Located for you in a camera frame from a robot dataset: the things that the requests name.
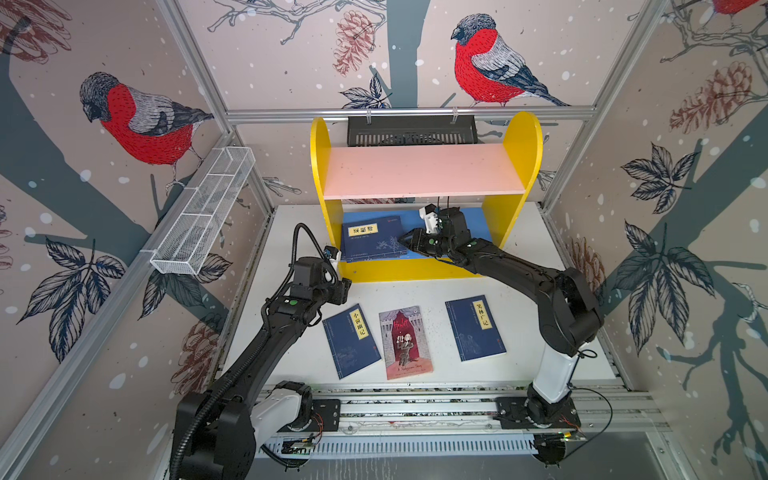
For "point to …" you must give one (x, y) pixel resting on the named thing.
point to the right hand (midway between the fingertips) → (399, 243)
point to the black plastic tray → (412, 130)
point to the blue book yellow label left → (351, 341)
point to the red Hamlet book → (404, 343)
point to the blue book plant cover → (372, 240)
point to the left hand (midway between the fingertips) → (339, 278)
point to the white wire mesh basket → (187, 244)
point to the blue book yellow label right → (474, 328)
